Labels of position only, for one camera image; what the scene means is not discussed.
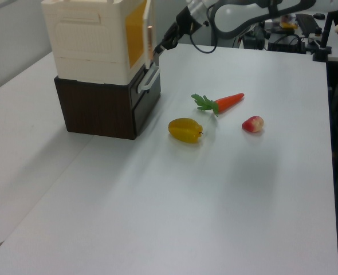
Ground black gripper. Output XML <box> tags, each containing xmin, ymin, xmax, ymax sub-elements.
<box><xmin>154</xmin><ymin>6</ymin><xmax>203</xmax><ymax>68</ymax></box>

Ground cream cabinet door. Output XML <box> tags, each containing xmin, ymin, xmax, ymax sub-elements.
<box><xmin>142</xmin><ymin>0</ymin><xmax>159</xmax><ymax>70</ymax></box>

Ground copper tape strip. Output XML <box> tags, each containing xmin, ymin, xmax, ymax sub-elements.
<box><xmin>147</xmin><ymin>25</ymin><xmax>155</xmax><ymax>63</ymax></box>

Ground yellow toy starfruit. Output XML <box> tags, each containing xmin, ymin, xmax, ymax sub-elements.
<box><xmin>167</xmin><ymin>117</ymin><xmax>205</xmax><ymax>144</ymax></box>

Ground orange toy carrot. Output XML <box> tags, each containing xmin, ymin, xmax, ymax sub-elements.
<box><xmin>191</xmin><ymin>92</ymin><xmax>246</xmax><ymax>118</ymax></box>

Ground dark brown drawer box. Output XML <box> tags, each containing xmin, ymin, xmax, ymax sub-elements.
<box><xmin>53</xmin><ymin>65</ymin><xmax>162</xmax><ymax>141</ymax></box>

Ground red toy strawberry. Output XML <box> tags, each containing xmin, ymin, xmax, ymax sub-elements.
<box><xmin>241</xmin><ymin>115</ymin><xmax>265</xmax><ymax>133</ymax></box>

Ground black electronics box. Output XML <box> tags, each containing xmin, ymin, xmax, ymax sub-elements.
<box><xmin>267</xmin><ymin>33</ymin><xmax>308</xmax><ymax>54</ymax></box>

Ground white drawer handle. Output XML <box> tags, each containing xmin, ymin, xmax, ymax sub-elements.
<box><xmin>136</xmin><ymin>65</ymin><xmax>161</xmax><ymax>93</ymax></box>

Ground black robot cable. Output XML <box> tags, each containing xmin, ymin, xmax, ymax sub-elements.
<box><xmin>188</xmin><ymin>5</ymin><xmax>217</xmax><ymax>54</ymax></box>

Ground black device with cables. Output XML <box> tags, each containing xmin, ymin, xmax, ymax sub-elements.
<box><xmin>237</xmin><ymin>26</ymin><xmax>266</xmax><ymax>50</ymax></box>

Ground black camera stand clamp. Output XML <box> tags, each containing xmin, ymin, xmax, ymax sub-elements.
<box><xmin>312</xmin><ymin>10</ymin><xmax>335</xmax><ymax>62</ymax></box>

